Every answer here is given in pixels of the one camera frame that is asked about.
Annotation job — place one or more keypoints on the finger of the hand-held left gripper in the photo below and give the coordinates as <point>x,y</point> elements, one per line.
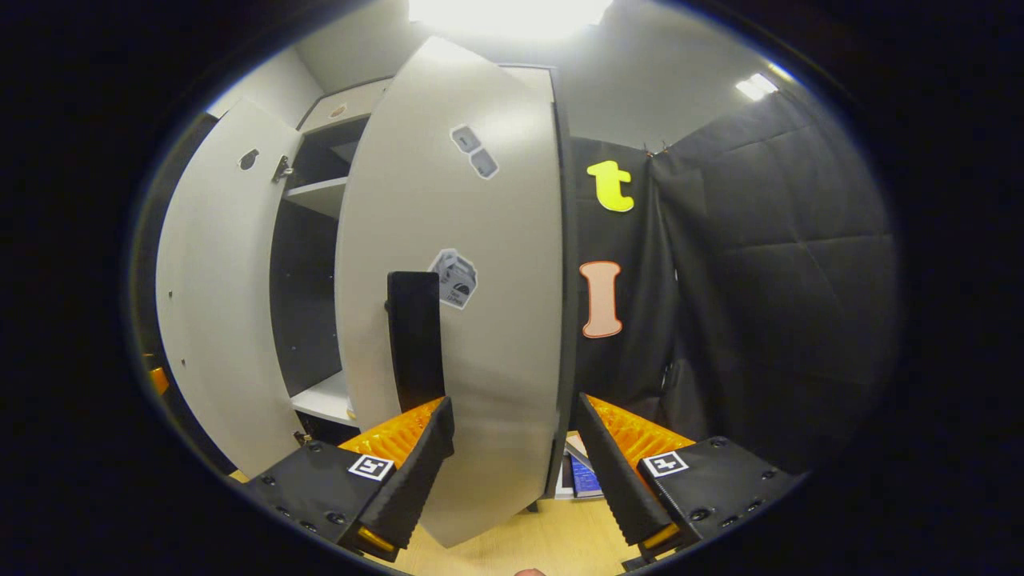
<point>159,380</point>

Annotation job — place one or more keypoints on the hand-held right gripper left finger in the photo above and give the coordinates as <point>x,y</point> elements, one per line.
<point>420,480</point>

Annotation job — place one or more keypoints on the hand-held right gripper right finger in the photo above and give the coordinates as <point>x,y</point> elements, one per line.
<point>614,480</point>

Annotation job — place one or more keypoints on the grey shoe cabinet door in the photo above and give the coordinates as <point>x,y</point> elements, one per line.
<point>496,320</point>
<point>224,280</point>

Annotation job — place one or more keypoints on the grey shoe cabinet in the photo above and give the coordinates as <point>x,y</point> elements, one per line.
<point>320,194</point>

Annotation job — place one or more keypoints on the blue book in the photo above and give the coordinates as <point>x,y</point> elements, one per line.
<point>584,478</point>

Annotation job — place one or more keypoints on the small ceiling light panel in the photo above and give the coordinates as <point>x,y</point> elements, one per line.
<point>756,86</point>

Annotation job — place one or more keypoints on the large ceiling light panel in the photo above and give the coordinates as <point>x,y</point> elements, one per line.
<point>512,16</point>

